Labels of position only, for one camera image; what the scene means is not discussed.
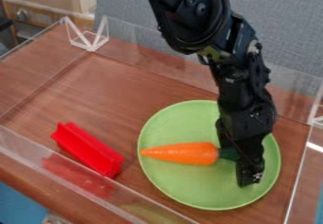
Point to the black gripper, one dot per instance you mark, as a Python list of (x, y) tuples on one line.
[(247, 115)]

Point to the green round plate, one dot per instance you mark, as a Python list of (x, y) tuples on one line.
[(205, 187)]

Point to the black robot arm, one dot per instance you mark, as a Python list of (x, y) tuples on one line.
[(203, 27)]

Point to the orange toy carrot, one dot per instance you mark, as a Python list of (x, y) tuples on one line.
[(199, 153)]

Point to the red plastic block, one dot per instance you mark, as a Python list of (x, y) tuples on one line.
[(89, 149)]

